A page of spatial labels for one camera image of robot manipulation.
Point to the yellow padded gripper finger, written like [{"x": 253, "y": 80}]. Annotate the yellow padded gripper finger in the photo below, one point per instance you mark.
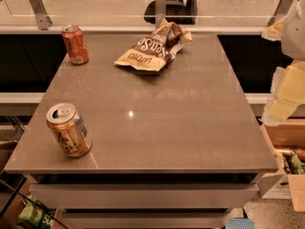
[
  {"x": 287, "y": 93},
  {"x": 273, "y": 33}
]

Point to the brown and yellow chip bag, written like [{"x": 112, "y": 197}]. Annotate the brown and yellow chip bag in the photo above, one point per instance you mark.
[{"x": 157, "y": 49}]

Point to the red soda can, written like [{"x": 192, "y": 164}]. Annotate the red soda can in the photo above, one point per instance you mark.
[{"x": 75, "y": 45}]

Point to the gold orange tea can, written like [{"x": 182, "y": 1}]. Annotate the gold orange tea can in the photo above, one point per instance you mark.
[{"x": 69, "y": 129}]

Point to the cardboard box with items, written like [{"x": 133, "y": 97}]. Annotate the cardboard box with items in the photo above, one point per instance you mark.
[{"x": 285, "y": 141}]

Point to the black office chair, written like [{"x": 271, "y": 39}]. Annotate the black office chair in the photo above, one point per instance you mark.
[{"x": 181, "y": 11}]

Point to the blue perforated basket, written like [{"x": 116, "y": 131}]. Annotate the blue perforated basket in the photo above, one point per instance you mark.
[{"x": 240, "y": 224}]

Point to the grey drawer cabinet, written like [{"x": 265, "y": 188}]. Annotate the grey drawer cabinet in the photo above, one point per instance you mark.
[{"x": 144, "y": 206}]

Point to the green snack packages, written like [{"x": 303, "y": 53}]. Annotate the green snack packages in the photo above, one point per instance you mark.
[{"x": 35, "y": 215}]

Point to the right metal railing bracket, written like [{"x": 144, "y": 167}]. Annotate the right metal railing bracket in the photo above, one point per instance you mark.
[{"x": 281, "y": 10}]

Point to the metal railing bracket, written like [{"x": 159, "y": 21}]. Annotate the metal railing bracket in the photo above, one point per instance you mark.
[
  {"x": 281, "y": 10},
  {"x": 160, "y": 12},
  {"x": 43, "y": 21}
]

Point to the middle metal railing bracket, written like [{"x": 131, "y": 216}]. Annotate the middle metal railing bracket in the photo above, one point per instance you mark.
[{"x": 160, "y": 12}]

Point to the left metal railing bracket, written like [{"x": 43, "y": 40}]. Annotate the left metal railing bracket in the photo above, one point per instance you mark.
[{"x": 43, "y": 21}]

